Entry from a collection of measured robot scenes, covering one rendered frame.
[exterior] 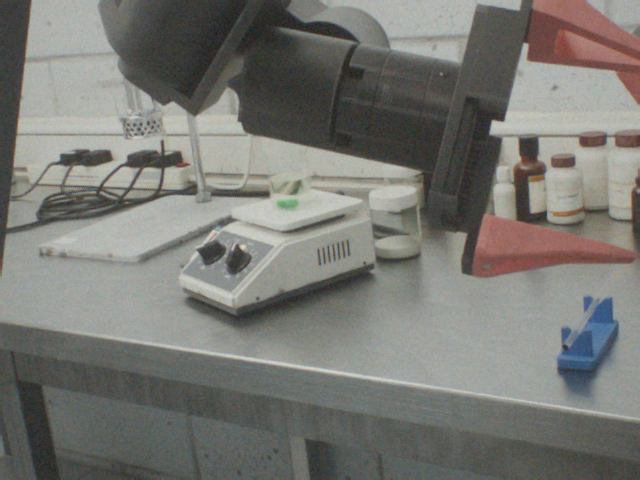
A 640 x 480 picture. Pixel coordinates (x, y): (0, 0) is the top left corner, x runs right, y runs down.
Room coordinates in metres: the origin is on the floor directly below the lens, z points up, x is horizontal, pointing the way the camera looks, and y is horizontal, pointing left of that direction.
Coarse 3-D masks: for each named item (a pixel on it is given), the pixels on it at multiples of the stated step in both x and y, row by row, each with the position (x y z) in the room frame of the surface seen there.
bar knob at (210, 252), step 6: (216, 240) 1.12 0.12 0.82; (198, 246) 1.13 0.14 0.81; (204, 246) 1.12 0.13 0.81; (210, 246) 1.11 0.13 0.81; (216, 246) 1.11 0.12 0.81; (222, 246) 1.12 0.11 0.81; (198, 252) 1.12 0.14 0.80; (204, 252) 1.12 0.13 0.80; (210, 252) 1.12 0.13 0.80; (216, 252) 1.12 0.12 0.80; (222, 252) 1.11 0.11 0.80; (204, 258) 1.12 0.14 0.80; (210, 258) 1.12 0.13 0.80; (216, 258) 1.11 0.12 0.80
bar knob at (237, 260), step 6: (234, 246) 1.08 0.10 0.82; (234, 252) 1.07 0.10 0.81; (240, 252) 1.08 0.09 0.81; (246, 252) 1.08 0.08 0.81; (228, 258) 1.07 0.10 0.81; (234, 258) 1.07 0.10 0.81; (240, 258) 1.08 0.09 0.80; (246, 258) 1.07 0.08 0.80; (228, 264) 1.06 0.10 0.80; (234, 264) 1.06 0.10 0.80; (240, 264) 1.07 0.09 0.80; (246, 264) 1.07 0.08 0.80; (228, 270) 1.07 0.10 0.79; (234, 270) 1.06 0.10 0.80; (240, 270) 1.06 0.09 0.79
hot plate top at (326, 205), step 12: (312, 192) 1.21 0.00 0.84; (324, 192) 1.21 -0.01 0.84; (252, 204) 1.19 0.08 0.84; (264, 204) 1.18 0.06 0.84; (324, 204) 1.15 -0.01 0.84; (336, 204) 1.14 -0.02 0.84; (348, 204) 1.13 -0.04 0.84; (360, 204) 1.14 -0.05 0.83; (240, 216) 1.15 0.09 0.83; (252, 216) 1.13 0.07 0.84; (264, 216) 1.12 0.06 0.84; (276, 216) 1.12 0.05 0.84; (288, 216) 1.11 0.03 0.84; (300, 216) 1.10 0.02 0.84; (312, 216) 1.10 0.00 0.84; (324, 216) 1.11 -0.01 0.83; (276, 228) 1.09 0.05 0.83; (288, 228) 1.08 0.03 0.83
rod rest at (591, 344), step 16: (608, 304) 0.87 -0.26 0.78; (592, 320) 0.88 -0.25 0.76; (608, 320) 0.87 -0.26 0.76; (592, 336) 0.85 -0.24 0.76; (608, 336) 0.84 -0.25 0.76; (560, 352) 0.82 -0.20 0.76; (576, 352) 0.81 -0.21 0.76; (592, 352) 0.80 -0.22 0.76; (576, 368) 0.80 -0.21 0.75; (592, 368) 0.79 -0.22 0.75
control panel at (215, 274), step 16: (224, 240) 1.14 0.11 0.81; (240, 240) 1.12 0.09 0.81; (256, 240) 1.10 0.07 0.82; (224, 256) 1.11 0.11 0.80; (256, 256) 1.07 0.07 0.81; (192, 272) 1.12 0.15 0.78; (208, 272) 1.10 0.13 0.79; (224, 272) 1.08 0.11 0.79; (240, 272) 1.06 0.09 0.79; (224, 288) 1.05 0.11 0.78
